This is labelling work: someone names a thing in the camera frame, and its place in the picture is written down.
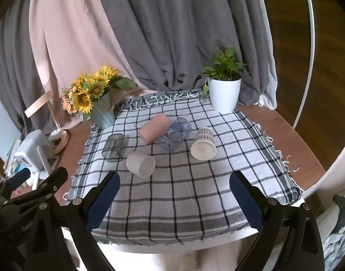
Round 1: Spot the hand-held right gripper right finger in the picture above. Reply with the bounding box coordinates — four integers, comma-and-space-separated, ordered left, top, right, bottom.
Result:
229, 170, 326, 271

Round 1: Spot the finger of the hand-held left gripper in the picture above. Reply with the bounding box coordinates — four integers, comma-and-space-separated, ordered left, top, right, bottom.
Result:
0, 167, 69, 213
0, 168, 31, 201

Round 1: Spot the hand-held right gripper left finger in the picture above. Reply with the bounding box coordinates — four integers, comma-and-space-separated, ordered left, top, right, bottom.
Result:
66, 171, 121, 271

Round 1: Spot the white cup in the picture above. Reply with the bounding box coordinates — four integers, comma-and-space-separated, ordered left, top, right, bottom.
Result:
126, 152, 156, 179

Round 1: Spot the striped paper cup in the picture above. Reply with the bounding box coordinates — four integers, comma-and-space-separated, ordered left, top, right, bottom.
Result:
190, 127, 217, 161

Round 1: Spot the pink cup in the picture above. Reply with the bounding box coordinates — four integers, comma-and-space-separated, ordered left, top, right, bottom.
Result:
138, 113, 172, 144

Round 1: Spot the blue floral glass cup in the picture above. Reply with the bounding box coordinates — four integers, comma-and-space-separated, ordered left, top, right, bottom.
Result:
156, 117, 192, 154

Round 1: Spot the grey glass cup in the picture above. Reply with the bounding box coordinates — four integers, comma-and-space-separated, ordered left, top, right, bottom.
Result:
102, 134, 127, 163

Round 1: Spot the white boxy device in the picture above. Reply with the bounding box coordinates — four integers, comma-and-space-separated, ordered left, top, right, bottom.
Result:
14, 130, 61, 189

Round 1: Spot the checked tablecloth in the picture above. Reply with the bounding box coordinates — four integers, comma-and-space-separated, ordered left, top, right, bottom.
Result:
64, 90, 303, 246

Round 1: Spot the wooden desk lamp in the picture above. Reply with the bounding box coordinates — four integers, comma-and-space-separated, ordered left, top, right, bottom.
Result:
24, 90, 70, 156

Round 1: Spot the blue-green ribbed vase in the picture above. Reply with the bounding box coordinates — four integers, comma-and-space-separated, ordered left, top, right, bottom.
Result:
89, 90, 117, 130

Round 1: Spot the sunflower bouquet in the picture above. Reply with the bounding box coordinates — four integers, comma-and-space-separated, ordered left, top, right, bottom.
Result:
61, 65, 139, 123

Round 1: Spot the white curved furniture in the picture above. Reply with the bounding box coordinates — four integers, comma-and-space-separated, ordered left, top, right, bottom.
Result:
302, 130, 345, 271

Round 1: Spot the grey patterned cloth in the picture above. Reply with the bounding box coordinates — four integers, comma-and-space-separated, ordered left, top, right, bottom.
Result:
322, 226, 345, 266

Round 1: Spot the grey curtain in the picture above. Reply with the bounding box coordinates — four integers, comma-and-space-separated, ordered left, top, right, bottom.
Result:
93, 0, 270, 108
0, 0, 50, 137

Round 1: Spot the white plant pot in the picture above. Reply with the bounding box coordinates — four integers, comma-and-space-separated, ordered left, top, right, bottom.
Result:
209, 77, 242, 114

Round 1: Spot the green potted plant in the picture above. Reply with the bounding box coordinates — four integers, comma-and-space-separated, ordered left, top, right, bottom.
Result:
199, 47, 252, 97

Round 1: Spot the pink curtain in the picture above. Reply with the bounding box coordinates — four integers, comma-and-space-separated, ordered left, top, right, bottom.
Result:
28, 0, 159, 132

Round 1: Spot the white hoop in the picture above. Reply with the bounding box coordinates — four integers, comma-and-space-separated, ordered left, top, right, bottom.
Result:
292, 0, 316, 131

